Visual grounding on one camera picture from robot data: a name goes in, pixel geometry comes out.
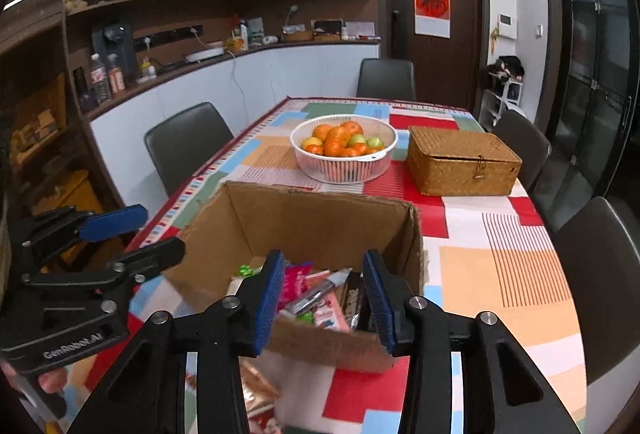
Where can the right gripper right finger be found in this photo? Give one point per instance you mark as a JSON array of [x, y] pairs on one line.
[[503, 389]]

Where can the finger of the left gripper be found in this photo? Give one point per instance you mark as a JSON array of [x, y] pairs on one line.
[[98, 228], [117, 278]]

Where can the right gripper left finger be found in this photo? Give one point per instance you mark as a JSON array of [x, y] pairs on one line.
[[143, 391]]

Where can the cardboard box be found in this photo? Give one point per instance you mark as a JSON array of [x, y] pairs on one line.
[[243, 222]]

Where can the pink snack packet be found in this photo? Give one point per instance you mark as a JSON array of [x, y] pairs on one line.
[[294, 283]]

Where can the person's left hand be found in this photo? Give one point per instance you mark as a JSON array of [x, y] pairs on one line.
[[51, 382]]

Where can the green wrapped candy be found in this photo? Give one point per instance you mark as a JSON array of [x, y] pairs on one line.
[[248, 271]]

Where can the colourful patchwork tablecloth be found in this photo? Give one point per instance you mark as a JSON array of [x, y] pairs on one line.
[[489, 253]]

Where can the dark chair left side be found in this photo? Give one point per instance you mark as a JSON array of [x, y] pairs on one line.
[[185, 142]]

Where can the dark chair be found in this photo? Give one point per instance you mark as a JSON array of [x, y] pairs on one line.
[[600, 260], [185, 142], [526, 140]]

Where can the beige snack packet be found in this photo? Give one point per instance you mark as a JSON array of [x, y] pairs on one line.
[[260, 398]]

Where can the woven wicker box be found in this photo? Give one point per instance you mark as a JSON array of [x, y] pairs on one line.
[[448, 163]]

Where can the white fruit basket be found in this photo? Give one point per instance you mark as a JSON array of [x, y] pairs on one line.
[[344, 149]]

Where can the white curved counter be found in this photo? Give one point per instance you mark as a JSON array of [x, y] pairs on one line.
[[241, 89]]

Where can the dark chair right near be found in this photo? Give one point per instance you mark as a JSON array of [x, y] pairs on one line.
[[600, 260]]

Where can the dark chair right far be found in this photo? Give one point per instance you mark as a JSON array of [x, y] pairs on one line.
[[526, 140]]

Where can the white shoe rack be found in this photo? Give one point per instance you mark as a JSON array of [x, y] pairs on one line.
[[500, 94]]

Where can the dark chair far end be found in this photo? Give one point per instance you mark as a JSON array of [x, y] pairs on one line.
[[387, 79]]

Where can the brown entrance door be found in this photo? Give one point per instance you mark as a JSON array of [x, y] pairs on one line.
[[445, 40]]

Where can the red fu poster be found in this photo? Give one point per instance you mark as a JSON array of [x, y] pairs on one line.
[[432, 18]]

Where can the black glass cabinet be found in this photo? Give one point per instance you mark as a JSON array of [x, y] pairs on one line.
[[595, 103]]

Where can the white wall intercom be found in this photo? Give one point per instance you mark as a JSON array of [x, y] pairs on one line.
[[507, 26]]

